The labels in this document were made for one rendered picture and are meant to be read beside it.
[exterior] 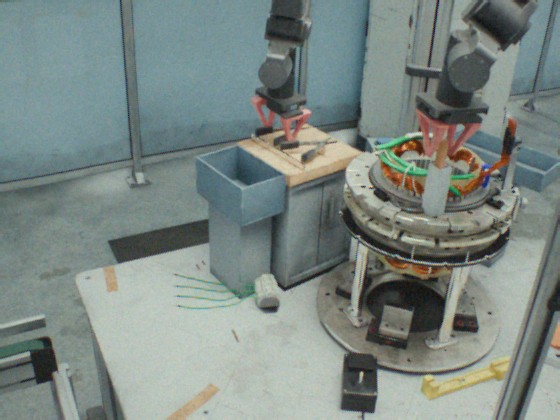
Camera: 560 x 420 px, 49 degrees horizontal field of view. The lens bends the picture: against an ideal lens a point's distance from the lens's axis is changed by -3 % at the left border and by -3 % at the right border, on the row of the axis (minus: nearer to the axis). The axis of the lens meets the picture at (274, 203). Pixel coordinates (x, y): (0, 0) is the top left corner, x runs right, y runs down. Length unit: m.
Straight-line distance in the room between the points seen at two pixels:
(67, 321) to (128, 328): 1.30
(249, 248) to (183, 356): 0.26
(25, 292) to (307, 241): 1.66
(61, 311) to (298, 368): 1.58
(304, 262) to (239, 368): 0.31
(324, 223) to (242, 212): 0.24
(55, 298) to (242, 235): 1.56
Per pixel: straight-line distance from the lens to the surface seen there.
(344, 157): 1.34
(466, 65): 0.91
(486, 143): 1.57
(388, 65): 3.59
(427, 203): 1.10
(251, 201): 1.22
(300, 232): 1.35
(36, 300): 2.75
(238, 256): 1.31
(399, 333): 1.25
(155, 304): 1.37
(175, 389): 1.19
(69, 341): 2.51
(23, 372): 1.37
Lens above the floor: 1.64
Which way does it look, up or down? 30 degrees down
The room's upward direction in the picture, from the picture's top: 2 degrees clockwise
